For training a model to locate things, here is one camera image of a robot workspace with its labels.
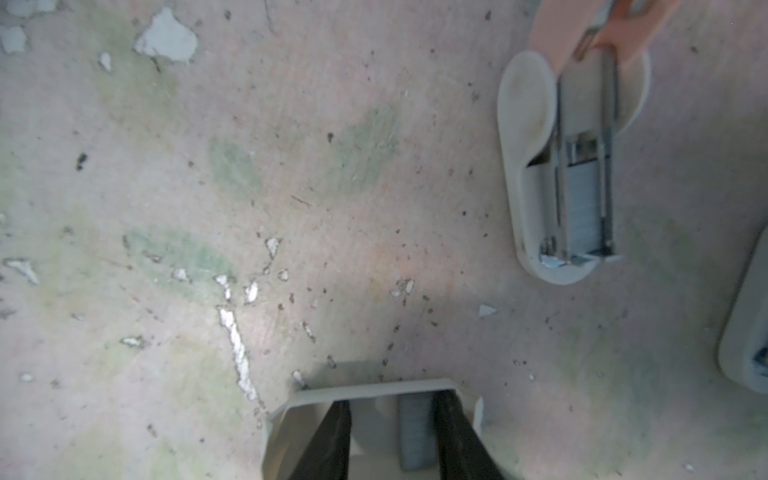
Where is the cardboard staple tray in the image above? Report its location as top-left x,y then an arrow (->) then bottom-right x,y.
261,379 -> 484,479

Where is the staple strip lower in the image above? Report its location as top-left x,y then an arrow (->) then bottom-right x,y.
398,392 -> 438,472

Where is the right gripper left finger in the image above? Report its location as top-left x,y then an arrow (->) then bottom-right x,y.
289,400 -> 352,480

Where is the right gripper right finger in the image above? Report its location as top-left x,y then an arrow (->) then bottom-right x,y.
433,390 -> 504,480

